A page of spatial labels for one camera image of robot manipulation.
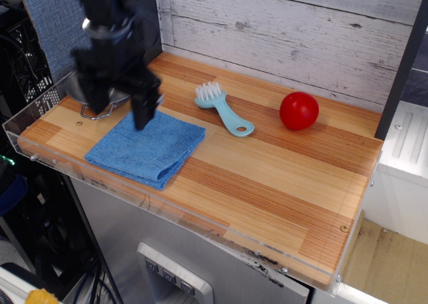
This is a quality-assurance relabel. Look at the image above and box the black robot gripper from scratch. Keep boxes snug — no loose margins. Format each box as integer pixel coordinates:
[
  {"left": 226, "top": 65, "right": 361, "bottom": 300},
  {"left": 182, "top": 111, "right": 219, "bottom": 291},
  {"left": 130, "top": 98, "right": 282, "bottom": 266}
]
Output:
[{"left": 72, "top": 14, "right": 163, "bottom": 130}]

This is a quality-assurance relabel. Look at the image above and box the blue microfiber cloth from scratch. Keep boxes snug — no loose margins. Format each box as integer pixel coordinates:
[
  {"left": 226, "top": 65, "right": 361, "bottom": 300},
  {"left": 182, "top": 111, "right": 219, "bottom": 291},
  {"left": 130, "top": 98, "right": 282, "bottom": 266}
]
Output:
[{"left": 85, "top": 112, "right": 206, "bottom": 190}]

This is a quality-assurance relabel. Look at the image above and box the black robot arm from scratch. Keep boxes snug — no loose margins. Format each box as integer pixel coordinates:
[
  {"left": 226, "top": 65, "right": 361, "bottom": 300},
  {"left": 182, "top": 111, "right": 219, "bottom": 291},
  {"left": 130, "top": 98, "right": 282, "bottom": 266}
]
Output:
[{"left": 71, "top": 0, "right": 161, "bottom": 130}]

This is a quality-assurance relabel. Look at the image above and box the light blue scrub brush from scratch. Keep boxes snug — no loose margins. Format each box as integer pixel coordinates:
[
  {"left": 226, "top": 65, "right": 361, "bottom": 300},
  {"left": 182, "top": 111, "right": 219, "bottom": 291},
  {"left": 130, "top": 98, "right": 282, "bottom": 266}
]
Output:
[{"left": 195, "top": 82, "right": 255, "bottom": 137}]

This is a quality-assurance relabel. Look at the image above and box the black plastic crate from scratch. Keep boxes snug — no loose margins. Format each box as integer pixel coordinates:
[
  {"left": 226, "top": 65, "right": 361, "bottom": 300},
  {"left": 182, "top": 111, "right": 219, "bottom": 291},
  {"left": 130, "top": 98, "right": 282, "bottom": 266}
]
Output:
[{"left": 1, "top": 18, "right": 53, "bottom": 104}]

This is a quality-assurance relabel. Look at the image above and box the blue fabric panel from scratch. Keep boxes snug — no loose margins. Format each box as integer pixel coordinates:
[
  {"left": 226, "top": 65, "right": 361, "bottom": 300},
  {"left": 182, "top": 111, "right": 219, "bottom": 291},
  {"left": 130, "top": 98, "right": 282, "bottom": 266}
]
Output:
[{"left": 23, "top": 0, "right": 90, "bottom": 83}]

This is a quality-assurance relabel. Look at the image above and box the stainless steel cabinet with dispenser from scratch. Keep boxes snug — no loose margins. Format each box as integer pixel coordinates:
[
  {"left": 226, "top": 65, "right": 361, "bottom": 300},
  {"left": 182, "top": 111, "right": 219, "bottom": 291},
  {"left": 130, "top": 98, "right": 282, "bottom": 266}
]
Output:
[{"left": 71, "top": 179, "right": 312, "bottom": 303}]

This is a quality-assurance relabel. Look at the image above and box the red ball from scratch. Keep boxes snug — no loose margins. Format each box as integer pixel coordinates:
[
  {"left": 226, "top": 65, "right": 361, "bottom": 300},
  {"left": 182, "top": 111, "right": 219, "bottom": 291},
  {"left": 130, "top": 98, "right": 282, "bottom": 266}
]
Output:
[{"left": 280, "top": 92, "right": 319, "bottom": 130}]

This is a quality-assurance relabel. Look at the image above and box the white plastic unit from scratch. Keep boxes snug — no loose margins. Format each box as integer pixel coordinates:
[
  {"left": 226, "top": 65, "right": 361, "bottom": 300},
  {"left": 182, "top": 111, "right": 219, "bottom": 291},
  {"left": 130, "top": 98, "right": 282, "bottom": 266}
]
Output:
[{"left": 362, "top": 101, "right": 427, "bottom": 244}]

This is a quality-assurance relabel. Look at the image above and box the stainless steel bowl with handles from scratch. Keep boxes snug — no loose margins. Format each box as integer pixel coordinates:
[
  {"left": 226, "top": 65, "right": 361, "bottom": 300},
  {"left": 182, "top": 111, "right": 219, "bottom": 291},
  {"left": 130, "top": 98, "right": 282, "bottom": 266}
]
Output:
[{"left": 65, "top": 71, "right": 130, "bottom": 120}]

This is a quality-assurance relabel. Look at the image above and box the dark grey left post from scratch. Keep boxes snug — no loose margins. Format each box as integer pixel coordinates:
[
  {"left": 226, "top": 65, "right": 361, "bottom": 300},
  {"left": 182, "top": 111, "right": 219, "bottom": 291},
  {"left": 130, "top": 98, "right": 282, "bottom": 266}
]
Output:
[{"left": 136, "top": 0, "right": 162, "bottom": 64}]

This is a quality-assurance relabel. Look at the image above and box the dark grey vertical post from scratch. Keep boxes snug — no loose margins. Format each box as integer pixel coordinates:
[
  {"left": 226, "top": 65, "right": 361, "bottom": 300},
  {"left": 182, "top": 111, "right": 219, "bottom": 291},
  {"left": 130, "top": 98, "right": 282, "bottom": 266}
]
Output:
[{"left": 374, "top": 0, "right": 427, "bottom": 140}]

